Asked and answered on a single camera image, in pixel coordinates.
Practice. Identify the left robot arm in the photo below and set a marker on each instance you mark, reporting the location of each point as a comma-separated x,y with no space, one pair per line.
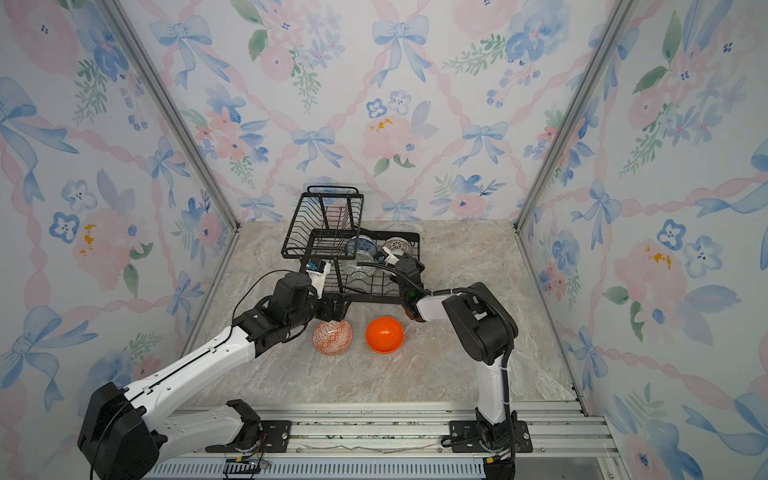
128,430

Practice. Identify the blue floral bowl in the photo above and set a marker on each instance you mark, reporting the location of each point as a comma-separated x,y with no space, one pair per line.
361,243

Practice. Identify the aluminium corner post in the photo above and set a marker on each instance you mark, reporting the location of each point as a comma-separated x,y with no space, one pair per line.
117,18
609,39

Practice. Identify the white brown lattice bowl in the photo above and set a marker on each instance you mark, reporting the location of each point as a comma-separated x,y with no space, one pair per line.
399,244

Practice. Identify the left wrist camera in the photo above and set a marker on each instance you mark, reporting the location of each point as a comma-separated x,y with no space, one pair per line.
317,270

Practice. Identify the orange plastic bowl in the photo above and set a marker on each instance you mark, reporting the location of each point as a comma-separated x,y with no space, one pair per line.
384,335

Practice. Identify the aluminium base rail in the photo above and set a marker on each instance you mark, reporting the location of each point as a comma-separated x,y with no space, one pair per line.
415,440

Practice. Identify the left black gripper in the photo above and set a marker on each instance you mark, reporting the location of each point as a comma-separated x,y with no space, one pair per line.
334,305

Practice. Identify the left aluminium corner post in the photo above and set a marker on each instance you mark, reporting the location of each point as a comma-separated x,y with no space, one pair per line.
117,18

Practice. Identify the green patterned bowl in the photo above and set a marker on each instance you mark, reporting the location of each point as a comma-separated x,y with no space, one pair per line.
359,268

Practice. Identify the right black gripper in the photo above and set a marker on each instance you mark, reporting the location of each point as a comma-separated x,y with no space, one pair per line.
405,267

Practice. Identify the black wire dish rack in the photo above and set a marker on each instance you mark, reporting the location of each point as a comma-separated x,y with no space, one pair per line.
325,218

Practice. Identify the right aluminium corner post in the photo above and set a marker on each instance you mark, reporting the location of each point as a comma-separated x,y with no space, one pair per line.
609,39

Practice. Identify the pink patterned bowl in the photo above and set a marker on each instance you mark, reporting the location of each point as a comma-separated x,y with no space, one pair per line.
332,338

